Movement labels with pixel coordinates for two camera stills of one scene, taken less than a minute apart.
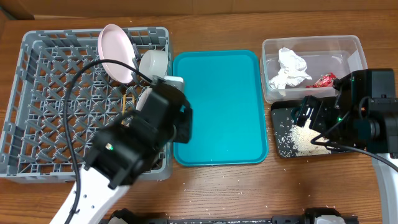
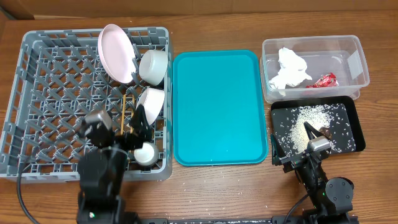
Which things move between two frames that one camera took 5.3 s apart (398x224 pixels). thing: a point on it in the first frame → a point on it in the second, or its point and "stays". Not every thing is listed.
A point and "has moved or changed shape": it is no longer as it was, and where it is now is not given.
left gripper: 182,121 → 142,133
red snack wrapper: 326,81 stays
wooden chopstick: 124,102 stays
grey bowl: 153,63 stays
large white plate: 114,45 stays
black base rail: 327,215 stays
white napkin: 292,70 stays
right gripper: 311,109 → 294,160
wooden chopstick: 124,107 has moved or changed shape
